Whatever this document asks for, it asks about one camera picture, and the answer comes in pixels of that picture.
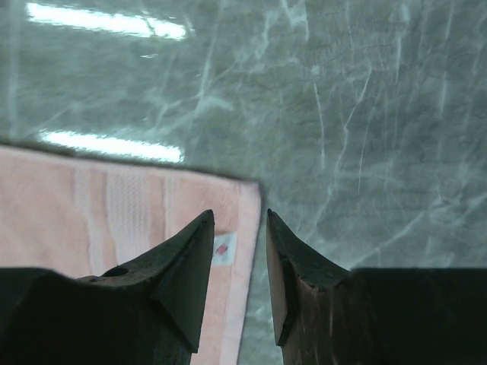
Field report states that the pink towel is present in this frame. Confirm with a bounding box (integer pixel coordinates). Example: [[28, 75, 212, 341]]
[[1, 147, 261, 364]]

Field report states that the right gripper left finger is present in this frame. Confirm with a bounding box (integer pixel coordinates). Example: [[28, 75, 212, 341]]
[[1, 210, 215, 364]]

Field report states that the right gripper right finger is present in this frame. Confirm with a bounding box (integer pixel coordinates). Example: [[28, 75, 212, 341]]
[[266, 211, 486, 364]]

